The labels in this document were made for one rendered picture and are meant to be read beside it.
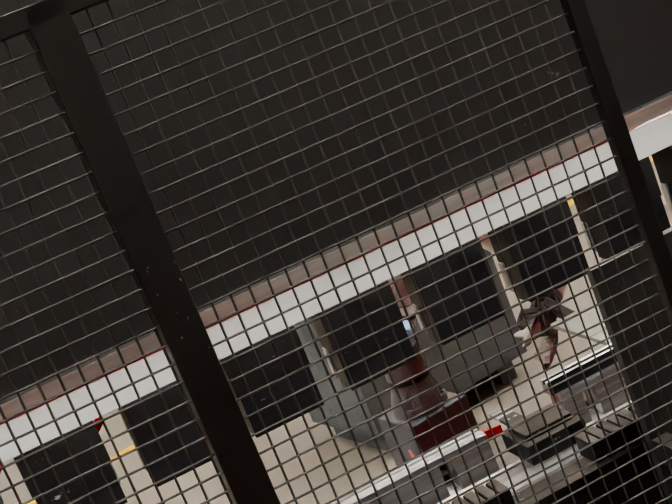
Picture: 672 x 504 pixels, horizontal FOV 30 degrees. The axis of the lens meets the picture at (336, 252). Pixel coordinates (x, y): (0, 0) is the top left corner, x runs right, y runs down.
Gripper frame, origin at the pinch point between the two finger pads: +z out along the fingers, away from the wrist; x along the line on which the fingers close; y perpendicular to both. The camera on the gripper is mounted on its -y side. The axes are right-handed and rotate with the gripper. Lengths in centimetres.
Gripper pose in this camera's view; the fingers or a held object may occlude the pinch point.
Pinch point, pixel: (537, 357)
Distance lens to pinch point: 326.2
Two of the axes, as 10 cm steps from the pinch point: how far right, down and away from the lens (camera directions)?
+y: -7.4, 1.4, 6.6
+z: -3.3, 7.8, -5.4
